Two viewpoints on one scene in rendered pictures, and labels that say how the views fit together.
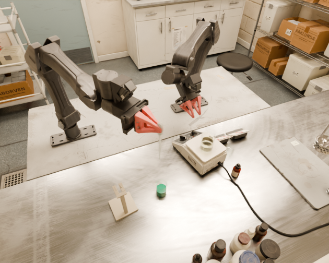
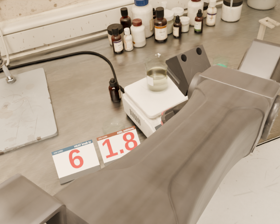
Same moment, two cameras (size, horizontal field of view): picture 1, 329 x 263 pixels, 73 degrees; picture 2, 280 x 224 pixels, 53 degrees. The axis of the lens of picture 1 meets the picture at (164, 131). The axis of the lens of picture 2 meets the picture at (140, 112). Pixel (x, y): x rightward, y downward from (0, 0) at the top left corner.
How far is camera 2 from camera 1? 110 cm
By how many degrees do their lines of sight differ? 90
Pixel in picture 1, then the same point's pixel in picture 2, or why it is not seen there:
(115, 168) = not seen: outside the picture
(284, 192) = (63, 82)
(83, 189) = not seen: outside the picture
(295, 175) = (35, 95)
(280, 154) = (29, 124)
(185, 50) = (235, 78)
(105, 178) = not seen: outside the picture
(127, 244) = (241, 40)
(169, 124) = (229, 194)
